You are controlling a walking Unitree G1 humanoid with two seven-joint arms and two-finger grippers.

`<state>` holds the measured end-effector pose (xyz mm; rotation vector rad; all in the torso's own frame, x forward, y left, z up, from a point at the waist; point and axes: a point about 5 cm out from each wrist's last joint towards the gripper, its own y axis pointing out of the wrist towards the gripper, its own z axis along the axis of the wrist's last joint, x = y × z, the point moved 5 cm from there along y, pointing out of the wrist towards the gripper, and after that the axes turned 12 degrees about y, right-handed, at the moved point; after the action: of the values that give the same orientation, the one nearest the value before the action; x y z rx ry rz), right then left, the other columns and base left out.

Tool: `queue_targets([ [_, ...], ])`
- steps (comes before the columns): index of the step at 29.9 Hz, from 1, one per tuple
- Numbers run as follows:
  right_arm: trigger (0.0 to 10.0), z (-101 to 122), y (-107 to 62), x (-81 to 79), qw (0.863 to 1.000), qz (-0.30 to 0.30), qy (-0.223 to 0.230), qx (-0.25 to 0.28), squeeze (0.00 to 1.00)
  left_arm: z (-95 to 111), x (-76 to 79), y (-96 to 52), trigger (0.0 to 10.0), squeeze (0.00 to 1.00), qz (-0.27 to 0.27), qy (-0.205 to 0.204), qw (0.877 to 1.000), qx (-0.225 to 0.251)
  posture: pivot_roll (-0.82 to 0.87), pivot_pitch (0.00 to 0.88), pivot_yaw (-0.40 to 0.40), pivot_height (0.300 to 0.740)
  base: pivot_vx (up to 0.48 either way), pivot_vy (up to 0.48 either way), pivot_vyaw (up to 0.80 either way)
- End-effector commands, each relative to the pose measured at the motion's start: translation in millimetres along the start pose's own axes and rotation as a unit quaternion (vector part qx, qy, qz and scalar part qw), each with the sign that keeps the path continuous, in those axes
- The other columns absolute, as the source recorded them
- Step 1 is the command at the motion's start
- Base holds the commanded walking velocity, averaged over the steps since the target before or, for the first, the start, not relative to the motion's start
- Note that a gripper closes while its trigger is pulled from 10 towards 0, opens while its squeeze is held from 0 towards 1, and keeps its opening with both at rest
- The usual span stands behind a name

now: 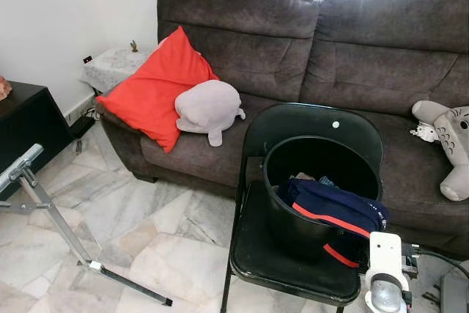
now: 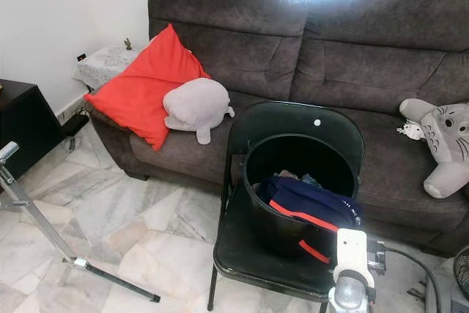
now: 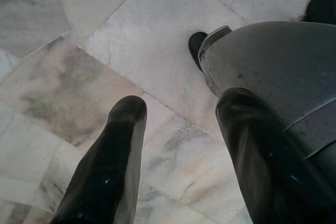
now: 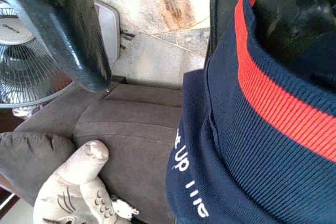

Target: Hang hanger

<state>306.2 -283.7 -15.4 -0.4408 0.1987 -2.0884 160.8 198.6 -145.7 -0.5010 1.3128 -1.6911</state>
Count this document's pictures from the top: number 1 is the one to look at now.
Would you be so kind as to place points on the navy garment with red stripe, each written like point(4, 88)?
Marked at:
point(330, 199)

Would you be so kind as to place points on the grey cat plush toy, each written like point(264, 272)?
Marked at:
point(451, 133)

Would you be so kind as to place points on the dark brown fabric sofa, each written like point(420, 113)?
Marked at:
point(366, 56)

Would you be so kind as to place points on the black folding chair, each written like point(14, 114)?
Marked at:
point(293, 119)

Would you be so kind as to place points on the black plastic bucket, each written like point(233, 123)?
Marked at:
point(289, 225)

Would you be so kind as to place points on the grey seal plush toy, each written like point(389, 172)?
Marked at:
point(209, 106)

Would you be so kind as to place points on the red cushion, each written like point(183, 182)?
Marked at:
point(157, 93)

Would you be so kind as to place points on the small brown figurine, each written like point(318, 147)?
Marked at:
point(134, 47)

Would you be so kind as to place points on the side table with lace cloth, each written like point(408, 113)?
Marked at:
point(110, 70)

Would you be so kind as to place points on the black television console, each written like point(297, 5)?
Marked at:
point(29, 130)

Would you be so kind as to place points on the silver metal clothes rack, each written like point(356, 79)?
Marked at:
point(18, 166)

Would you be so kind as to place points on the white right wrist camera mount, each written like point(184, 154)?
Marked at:
point(385, 251)

